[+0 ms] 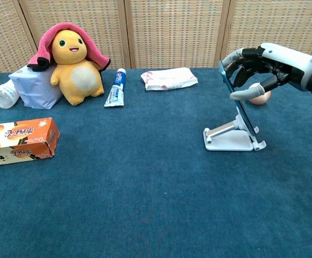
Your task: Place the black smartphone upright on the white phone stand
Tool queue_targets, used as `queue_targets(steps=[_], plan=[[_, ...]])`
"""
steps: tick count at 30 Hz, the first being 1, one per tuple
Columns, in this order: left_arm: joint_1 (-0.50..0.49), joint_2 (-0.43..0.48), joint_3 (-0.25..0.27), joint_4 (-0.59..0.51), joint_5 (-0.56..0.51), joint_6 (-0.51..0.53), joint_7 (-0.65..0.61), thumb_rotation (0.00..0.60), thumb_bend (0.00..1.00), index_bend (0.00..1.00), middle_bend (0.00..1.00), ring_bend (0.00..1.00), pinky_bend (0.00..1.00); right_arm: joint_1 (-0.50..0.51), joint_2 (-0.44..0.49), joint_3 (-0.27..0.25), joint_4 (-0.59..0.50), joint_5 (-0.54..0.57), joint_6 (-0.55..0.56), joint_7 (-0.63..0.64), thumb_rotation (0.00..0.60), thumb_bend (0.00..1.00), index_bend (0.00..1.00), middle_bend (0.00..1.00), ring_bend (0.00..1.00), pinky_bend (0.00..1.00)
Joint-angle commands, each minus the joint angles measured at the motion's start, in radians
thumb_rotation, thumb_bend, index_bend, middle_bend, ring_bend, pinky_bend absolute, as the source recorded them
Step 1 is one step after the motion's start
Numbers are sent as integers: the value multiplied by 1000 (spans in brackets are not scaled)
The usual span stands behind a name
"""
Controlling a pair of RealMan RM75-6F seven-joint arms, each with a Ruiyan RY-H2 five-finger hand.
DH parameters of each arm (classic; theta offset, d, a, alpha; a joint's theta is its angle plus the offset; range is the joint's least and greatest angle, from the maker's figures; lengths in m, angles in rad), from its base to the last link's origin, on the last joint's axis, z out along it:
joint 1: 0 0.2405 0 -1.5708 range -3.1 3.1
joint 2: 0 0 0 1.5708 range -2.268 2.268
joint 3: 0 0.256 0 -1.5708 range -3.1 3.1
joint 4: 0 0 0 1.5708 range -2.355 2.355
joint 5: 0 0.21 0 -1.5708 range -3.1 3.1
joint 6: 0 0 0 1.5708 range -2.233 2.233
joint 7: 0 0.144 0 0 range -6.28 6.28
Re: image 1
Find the black smartphone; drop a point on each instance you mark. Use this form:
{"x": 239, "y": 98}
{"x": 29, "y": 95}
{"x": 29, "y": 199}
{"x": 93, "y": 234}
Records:
{"x": 240, "y": 107}

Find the pink black towel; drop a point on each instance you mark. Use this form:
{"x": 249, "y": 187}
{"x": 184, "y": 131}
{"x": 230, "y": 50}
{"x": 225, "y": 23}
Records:
{"x": 44, "y": 51}

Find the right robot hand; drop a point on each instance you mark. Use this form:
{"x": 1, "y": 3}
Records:
{"x": 293, "y": 65}

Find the brown egg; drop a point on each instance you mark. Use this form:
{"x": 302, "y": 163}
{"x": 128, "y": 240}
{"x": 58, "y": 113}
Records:
{"x": 260, "y": 99}

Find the white wrapped paper package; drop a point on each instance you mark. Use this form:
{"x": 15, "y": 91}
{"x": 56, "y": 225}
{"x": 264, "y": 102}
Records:
{"x": 36, "y": 90}

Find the blue table cloth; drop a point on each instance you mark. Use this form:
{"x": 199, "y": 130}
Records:
{"x": 145, "y": 174}

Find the white red-printed plastic packet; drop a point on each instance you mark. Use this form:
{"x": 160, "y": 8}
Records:
{"x": 169, "y": 78}

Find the woven rattan folding screen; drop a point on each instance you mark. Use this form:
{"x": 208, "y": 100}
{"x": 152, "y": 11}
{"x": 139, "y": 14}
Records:
{"x": 172, "y": 29}

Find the white folding phone stand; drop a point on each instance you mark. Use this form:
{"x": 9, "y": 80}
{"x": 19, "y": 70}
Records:
{"x": 230, "y": 139}

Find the white blue toothpaste tube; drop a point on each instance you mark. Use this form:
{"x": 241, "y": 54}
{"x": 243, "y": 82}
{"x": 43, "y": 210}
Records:
{"x": 116, "y": 91}

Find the orange printed carton box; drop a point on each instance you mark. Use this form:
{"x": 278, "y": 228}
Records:
{"x": 16, "y": 141}

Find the yellow plush toy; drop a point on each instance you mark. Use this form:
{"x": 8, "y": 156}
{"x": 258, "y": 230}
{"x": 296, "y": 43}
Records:
{"x": 76, "y": 72}

